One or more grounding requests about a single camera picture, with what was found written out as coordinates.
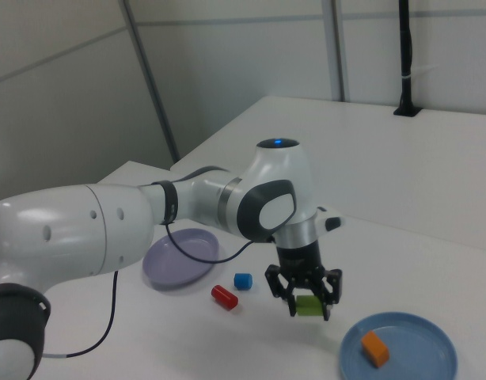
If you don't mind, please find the grey partition post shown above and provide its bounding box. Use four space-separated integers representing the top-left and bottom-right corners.
323 0 351 103
118 0 181 165

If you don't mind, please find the green rectangular block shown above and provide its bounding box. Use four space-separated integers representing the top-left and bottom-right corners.
295 294 323 318

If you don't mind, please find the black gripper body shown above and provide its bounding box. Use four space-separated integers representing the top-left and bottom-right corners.
275 238 325 297

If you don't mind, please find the purple plate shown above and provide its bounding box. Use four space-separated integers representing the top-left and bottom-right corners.
142 227 222 292

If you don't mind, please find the red cylinder block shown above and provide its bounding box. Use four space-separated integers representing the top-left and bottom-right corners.
210 284 240 312

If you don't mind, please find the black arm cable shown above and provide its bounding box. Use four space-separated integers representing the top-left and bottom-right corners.
39 221 276 359

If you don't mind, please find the blue cylinder block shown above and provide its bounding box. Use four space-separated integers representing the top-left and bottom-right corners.
233 272 254 293

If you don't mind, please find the orange rectangular block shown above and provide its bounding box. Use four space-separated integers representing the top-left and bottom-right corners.
360 331 390 367

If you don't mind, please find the blue plate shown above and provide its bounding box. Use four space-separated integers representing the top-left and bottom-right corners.
337 311 460 380

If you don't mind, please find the black pole with base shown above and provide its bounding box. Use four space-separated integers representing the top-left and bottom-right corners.
393 0 423 118

